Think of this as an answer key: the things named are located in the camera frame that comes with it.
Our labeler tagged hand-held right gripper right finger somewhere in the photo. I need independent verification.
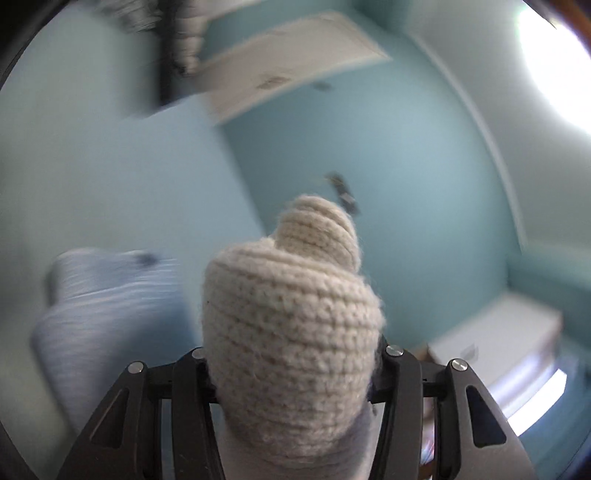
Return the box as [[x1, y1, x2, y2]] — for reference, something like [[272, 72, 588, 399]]
[[368, 342, 539, 480]]

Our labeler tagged blue striped cloth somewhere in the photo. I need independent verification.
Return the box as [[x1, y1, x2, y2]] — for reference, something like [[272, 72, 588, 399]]
[[30, 247, 204, 437]]

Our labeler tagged cream panel door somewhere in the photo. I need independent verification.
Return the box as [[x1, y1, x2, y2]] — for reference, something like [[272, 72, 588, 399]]
[[191, 11, 393, 126]]

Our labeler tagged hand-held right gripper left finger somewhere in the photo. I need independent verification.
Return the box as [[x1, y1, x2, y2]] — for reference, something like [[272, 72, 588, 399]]
[[55, 347, 227, 480]]

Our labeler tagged cream knitted garment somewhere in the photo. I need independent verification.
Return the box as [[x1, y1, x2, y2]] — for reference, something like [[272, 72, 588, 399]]
[[202, 194, 385, 480]]

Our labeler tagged black strip on wall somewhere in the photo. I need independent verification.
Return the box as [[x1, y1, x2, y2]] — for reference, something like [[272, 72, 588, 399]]
[[324, 171, 362, 217]]

